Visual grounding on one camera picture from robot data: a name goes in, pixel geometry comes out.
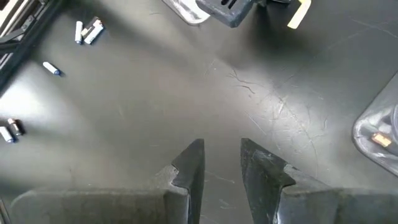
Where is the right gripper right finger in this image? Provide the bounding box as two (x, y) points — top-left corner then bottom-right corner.
(240, 138), (398, 224)

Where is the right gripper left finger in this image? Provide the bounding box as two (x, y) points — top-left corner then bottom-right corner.
(11, 138), (206, 224)

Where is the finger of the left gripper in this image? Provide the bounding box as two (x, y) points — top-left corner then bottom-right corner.
(195, 0), (259, 29)

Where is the clear plastic bin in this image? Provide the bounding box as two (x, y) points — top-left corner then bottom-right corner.
(161, 0), (212, 26)
(351, 73), (398, 178)

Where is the black copper-top battery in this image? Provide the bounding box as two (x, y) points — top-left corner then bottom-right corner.
(370, 132), (392, 148)
(6, 117), (24, 137)
(81, 17), (103, 37)

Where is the yellow tape tag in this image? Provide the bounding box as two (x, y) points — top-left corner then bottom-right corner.
(286, 0), (312, 30)

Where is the silver AAA battery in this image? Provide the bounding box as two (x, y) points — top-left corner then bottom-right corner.
(74, 20), (84, 45)
(42, 61), (62, 77)
(83, 24), (105, 45)
(0, 126), (15, 144)

